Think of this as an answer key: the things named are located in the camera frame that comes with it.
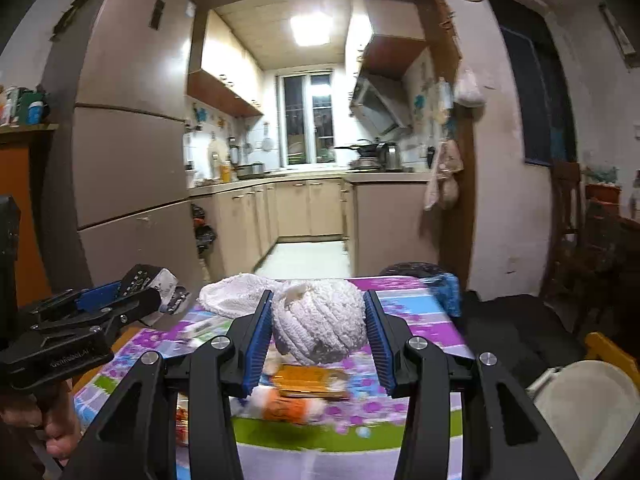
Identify orange white wrapper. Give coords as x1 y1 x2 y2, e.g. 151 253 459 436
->
249 387 332 426

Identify floral striped tablecloth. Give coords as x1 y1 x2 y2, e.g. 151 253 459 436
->
74 275 476 480

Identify wall cabinet above hood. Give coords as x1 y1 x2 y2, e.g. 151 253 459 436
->
345 0 432 81

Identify dark wooden chair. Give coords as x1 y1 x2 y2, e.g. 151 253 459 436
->
544 160 640 313

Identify black hanging bags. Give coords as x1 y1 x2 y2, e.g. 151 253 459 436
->
191 203 217 259

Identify range hood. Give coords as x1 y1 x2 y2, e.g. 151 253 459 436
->
349 72 417 134

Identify red plant pot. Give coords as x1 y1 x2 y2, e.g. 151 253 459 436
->
582 165 624 206

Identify beige refrigerator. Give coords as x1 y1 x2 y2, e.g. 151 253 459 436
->
40 0 213 293

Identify black white packet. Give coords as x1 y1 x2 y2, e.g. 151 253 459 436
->
116 263 192 317

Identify person's left hand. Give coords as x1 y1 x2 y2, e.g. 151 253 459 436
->
0 384 82 468

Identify kitchen window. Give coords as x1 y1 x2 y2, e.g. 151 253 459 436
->
276 72 335 166

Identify wall cabinet brown underside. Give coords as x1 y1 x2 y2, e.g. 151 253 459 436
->
187 10 265 117

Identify white knitted towel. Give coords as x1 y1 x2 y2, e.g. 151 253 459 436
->
271 280 370 367

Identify ceiling light panel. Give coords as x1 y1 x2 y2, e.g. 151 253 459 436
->
290 10 334 46

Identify white printed mug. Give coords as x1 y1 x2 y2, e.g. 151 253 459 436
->
0 87 21 126

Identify orange carton box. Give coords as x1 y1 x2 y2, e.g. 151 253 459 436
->
272 364 351 401

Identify yellow wooden chair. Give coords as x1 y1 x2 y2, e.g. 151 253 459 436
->
584 331 640 378

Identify black wok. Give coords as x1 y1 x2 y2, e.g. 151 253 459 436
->
333 141 384 157

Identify blue cloth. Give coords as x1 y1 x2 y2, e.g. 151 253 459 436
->
425 274 462 317

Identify white plastic chair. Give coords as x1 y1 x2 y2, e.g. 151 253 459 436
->
525 360 640 480

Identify black jacket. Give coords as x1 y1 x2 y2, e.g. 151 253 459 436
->
460 292 587 397

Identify beige base cabinets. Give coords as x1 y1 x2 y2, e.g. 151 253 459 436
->
189 179 353 281

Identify white plastic bag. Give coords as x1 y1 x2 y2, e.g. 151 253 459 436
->
453 67 486 107

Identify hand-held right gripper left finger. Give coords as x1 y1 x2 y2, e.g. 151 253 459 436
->
60 289 275 480

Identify green white packet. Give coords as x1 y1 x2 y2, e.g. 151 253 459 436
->
175 319 232 347

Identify beige counter peninsula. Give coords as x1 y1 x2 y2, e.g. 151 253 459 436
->
344 171 437 279

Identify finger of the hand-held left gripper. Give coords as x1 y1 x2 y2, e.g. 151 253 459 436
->
20 281 123 323
37 289 162 347

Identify hanging beige cloth bags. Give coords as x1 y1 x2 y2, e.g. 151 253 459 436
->
423 139 460 211

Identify orange wooden cupboard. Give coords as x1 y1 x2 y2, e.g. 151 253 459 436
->
0 124 57 307

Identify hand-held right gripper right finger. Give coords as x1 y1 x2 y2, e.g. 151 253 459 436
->
363 289 588 480

